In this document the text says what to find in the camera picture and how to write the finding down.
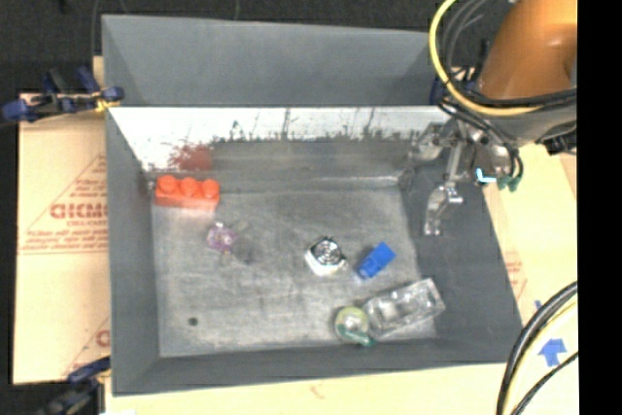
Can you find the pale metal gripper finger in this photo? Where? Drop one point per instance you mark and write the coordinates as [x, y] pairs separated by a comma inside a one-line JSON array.
[[437, 209]]

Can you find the small blue block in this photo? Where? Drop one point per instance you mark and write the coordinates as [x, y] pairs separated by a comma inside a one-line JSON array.
[[375, 260]]

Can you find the clear plastic box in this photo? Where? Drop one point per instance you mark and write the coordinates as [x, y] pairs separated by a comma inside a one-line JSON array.
[[403, 308]]

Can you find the white and silver round object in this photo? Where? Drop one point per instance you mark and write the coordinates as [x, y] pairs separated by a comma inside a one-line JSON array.
[[325, 256]]

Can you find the green and white tape roll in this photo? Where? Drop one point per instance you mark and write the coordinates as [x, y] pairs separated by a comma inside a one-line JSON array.
[[351, 323]]

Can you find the grey metal bin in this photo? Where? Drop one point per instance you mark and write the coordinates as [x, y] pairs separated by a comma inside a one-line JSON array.
[[291, 63]]

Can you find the small purple clear toy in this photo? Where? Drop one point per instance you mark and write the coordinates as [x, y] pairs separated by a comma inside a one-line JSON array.
[[221, 238]]

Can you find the red toy building brick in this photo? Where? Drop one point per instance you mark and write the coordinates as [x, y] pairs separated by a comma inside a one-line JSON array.
[[187, 192]]

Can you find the brown cardboard board, red print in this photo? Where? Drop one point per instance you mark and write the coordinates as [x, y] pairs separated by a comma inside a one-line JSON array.
[[58, 257]]

